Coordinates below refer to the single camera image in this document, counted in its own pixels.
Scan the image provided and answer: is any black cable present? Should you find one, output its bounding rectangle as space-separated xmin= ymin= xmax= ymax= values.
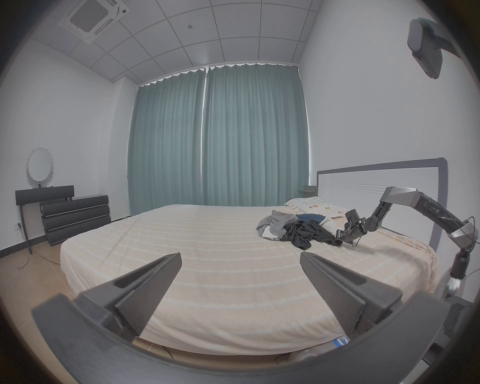
xmin=17 ymin=252 xmax=62 ymax=269

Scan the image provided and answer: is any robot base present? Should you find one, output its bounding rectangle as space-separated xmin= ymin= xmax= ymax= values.
xmin=275 ymin=277 xmax=475 ymax=376

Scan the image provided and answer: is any white printed pillow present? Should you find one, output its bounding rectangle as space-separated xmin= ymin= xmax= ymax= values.
xmin=284 ymin=196 xmax=351 ymax=220

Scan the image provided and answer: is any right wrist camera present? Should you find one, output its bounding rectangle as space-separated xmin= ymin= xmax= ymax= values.
xmin=344 ymin=209 xmax=365 ymax=227

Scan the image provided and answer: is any pile of clothes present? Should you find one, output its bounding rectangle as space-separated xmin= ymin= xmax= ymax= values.
xmin=256 ymin=210 xmax=340 ymax=241

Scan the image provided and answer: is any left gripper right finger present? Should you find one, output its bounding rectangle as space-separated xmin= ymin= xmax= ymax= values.
xmin=300 ymin=251 xmax=404 ymax=338

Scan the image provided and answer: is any white ceiling air vent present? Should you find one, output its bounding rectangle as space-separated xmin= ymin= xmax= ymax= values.
xmin=59 ymin=0 xmax=130 ymax=45

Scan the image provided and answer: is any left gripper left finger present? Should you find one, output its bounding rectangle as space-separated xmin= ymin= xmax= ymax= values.
xmin=77 ymin=253 xmax=183 ymax=342

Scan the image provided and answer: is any black dressing table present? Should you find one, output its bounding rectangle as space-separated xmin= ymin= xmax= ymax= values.
xmin=15 ymin=185 xmax=75 ymax=255

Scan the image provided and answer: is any round white framed mirror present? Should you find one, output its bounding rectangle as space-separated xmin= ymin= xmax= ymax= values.
xmin=26 ymin=147 xmax=54 ymax=188

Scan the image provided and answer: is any bed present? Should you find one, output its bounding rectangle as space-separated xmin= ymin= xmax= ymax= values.
xmin=60 ymin=157 xmax=449 ymax=355

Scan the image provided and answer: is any blue-green curtain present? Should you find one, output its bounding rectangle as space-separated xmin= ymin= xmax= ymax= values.
xmin=127 ymin=69 xmax=207 ymax=218
xmin=202 ymin=62 xmax=312 ymax=207

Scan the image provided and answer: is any black polo shirt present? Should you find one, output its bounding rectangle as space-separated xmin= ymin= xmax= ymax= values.
xmin=284 ymin=218 xmax=344 ymax=251

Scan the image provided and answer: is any black chest of drawers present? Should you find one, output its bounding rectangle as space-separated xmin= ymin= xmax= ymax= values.
xmin=39 ymin=195 xmax=112 ymax=246

